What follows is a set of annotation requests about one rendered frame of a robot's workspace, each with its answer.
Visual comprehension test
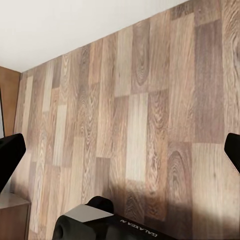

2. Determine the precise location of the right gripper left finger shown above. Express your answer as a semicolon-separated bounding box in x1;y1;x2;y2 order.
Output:
0;133;26;193

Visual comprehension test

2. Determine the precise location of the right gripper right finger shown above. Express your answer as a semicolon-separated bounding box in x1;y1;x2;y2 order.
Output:
224;132;240;173

